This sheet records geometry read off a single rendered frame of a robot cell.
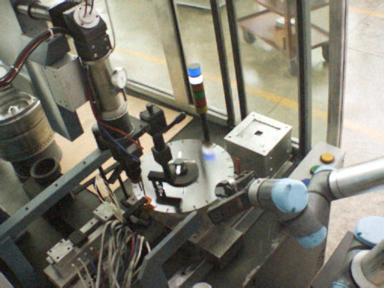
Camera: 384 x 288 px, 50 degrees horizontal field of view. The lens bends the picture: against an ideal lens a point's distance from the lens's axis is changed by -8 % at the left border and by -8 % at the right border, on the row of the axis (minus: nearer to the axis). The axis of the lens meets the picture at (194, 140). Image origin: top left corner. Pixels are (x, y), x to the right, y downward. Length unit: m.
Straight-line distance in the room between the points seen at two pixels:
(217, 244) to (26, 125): 0.86
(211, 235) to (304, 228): 0.43
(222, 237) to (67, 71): 0.70
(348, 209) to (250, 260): 1.21
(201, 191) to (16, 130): 0.77
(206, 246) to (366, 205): 1.38
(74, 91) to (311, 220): 0.64
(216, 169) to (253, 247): 0.28
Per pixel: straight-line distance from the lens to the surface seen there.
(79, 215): 1.56
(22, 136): 1.74
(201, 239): 1.35
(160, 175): 1.32
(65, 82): 1.04
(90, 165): 1.40
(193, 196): 1.32
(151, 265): 1.17
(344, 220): 2.46
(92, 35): 0.97
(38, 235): 1.69
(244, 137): 1.57
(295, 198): 0.96
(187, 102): 1.95
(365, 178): 1.02
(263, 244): 1.43
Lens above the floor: 1.91
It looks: 39 degrees down
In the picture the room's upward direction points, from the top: 12 degrees counter-clockwise
